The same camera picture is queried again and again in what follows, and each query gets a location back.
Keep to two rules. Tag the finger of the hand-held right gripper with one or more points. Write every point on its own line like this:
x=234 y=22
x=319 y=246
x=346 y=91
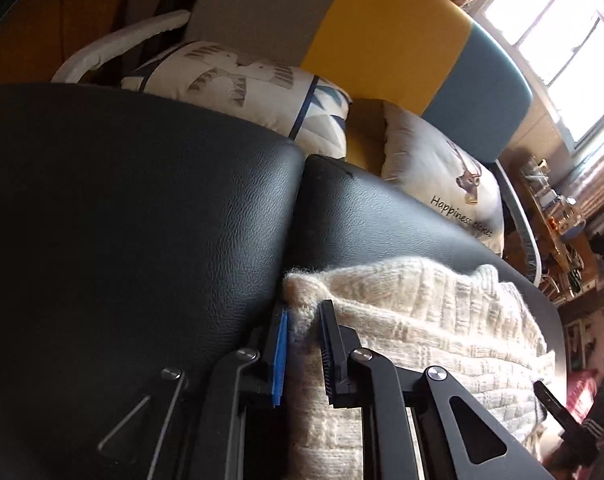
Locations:
x=556 y=407

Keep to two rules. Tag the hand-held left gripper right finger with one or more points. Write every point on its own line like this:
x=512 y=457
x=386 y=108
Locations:
x=328 y=360

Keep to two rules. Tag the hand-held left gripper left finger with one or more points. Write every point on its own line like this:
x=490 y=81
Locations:
x=280 y=360

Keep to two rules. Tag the cream knitted sweater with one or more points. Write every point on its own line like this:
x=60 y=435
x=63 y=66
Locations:
x=431 y=320

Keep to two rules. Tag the red ruffled quilt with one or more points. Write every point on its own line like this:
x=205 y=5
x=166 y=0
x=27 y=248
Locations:
x=581 y=385

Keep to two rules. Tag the wooden side table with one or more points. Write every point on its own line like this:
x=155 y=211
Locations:
x=556 y=242

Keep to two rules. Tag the deer print pillow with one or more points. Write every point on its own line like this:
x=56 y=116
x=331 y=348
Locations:
x=421 y=160

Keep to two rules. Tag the triangle print pillow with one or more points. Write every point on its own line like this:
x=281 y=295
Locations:
x=222 y=80

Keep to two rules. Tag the yellow blue grey sofa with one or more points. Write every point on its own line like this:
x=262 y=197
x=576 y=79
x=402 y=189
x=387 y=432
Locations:
x=391 y=35

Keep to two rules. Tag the white curved armrest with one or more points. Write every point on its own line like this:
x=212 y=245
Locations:
x=112 y=42

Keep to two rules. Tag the large barred window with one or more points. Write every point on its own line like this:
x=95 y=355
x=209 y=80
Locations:
x=556 y=35

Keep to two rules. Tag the wooden wardrobe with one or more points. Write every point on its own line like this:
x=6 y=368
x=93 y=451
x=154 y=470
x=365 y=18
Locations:
x=47 y=25

